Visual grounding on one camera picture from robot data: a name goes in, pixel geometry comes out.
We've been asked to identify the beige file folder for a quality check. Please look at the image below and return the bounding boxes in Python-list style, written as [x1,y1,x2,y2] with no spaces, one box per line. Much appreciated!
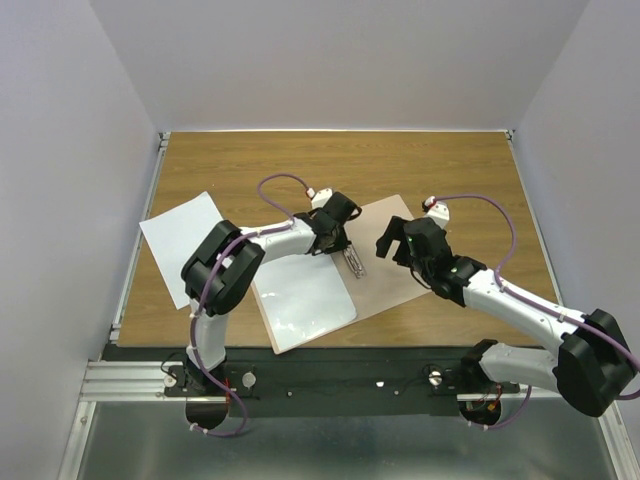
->
[249,194,442,356]

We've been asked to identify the white paper sheet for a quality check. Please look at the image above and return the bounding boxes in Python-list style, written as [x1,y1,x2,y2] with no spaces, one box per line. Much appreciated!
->
[253,255,357,354]
[140,192,222,310]

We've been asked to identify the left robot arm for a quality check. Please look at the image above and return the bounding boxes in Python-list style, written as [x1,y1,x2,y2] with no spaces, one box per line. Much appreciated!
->
[181,189,362,395]

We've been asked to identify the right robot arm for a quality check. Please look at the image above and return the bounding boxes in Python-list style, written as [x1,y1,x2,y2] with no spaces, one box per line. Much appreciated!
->
[376,216,639,417]

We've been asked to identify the metal folder clip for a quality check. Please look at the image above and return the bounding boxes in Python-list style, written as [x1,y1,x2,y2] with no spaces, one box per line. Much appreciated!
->
[342,244,367,279]

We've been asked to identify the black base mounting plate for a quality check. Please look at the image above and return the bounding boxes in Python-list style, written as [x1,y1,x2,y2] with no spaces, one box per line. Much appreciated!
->
[164,347,517,425]

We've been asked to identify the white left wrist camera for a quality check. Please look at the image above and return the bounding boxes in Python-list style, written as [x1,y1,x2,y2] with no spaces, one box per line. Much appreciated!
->
[306,187,334,209]

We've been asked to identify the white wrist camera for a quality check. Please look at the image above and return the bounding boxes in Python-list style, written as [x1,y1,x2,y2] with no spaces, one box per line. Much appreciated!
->
[422,196,450,229]
[306,187,334,209]

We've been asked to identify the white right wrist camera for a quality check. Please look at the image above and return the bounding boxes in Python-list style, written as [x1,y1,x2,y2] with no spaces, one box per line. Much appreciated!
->
[422,196,450,229]

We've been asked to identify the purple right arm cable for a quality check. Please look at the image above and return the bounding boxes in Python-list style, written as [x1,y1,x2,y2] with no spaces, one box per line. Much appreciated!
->
[434,193,640,431]

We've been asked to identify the left aluminium frame rail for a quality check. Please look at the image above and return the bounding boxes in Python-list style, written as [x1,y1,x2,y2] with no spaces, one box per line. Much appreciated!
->
[79,361,226,404]

